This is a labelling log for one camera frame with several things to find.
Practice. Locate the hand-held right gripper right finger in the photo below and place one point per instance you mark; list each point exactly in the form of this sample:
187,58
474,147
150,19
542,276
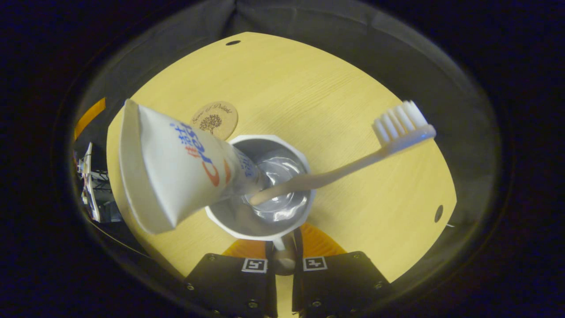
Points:
340,282

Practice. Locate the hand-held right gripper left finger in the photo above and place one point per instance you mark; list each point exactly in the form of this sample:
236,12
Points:
229,282

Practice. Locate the beige toothbrush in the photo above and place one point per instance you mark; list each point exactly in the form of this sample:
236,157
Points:
335,172

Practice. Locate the white toothpaste tube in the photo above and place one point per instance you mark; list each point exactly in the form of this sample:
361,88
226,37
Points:
167,172

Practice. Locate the round wooden coaster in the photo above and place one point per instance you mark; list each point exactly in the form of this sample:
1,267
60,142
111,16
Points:
214,118

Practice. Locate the orange strip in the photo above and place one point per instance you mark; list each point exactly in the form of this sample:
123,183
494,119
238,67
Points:
89,117

